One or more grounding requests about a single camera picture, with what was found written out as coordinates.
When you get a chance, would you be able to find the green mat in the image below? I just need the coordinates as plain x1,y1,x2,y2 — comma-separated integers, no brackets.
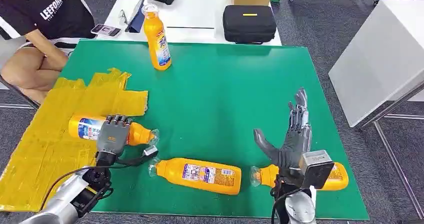
60,39,370,221

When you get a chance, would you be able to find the smartphone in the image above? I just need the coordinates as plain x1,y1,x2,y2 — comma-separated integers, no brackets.
90,23,122,38

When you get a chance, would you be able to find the yellow sheet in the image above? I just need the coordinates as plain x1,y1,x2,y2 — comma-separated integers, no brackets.
0,67,149,213

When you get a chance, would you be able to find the white table with items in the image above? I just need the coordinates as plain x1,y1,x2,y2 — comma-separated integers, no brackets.
97,0,282,47

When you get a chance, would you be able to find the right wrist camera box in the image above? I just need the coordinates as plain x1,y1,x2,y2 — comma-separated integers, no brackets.
299,150,335,190

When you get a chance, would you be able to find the black carrying case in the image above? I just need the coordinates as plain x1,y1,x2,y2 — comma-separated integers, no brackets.
222,4,277,45

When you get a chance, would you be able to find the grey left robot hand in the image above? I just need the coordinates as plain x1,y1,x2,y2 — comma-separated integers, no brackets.
96,114,133,157

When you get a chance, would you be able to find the orange drink bottle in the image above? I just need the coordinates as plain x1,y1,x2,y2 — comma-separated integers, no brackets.
141,3,172,71
148,157,243,196
250,163,350,192
68,115,161,147

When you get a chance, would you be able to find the tablet in blue case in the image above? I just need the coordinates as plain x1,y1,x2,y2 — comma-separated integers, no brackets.
125,0,150,34

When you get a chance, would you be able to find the metal table leg frame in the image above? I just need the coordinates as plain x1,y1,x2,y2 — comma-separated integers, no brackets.
359,83,424,221

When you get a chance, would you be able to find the empty white table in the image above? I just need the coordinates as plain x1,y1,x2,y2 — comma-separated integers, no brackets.
328,0,424,128

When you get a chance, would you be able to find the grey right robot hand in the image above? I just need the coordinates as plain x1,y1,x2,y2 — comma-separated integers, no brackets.
253,87,313,170

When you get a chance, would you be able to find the person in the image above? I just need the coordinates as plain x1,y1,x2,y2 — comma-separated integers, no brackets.
0,0,97,105

